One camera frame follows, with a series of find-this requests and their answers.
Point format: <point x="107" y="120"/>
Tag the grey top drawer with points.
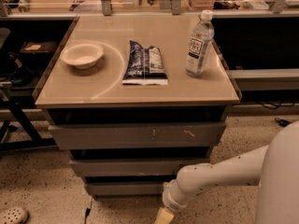
<point x="139" y="135"/>

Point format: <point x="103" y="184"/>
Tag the grey drawer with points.
<point x="125" y="188"/>
<point x="139" y="135"/>
<point x="132" y="167"/>

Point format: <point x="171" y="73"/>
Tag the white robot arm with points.
<point x="273" y="168"/>

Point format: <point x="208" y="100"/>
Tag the black power adapter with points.
<point x="282" y="122"/>

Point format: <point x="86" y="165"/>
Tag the blue snack bag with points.
<point x="145" y="66"/>

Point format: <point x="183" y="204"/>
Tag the grey middle drawer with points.
<point x="132" y="167"/>

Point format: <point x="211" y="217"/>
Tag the grey bottom drawer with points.
<point x="125" y="188"/>

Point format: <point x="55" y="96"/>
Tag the white perforated clog shoe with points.
<point x="14" y="215"/>

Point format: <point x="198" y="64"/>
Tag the black box with label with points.
<point x="38" y="50"/>

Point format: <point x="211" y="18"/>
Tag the padded gripper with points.
<point x="171" y="201"/>

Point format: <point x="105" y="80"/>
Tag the clear water bottle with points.
<point x="200" y="42"/>

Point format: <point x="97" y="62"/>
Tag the white ceramic bowl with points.
<point x="82" y="55"/>

